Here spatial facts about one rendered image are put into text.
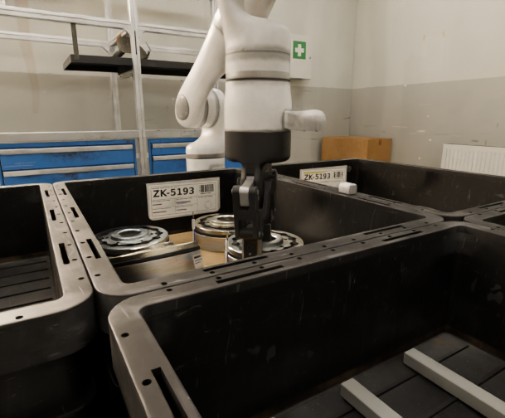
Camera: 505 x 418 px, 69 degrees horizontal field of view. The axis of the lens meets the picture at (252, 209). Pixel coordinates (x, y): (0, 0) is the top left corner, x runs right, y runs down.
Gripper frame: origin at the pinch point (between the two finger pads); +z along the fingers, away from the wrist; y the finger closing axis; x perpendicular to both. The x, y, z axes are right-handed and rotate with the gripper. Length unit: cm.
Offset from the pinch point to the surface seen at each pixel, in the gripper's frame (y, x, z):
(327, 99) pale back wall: -390, -1, -32
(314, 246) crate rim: 16.6, 7.5, -6.8
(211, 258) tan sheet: -3.5, -7.2, 3.3
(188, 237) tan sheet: -11.1, -13.6, 3.3
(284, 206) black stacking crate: -9.8, 2.0, -3.1
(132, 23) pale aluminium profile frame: -167, -108, -66
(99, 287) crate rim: 25.5, -3.4, -6.8
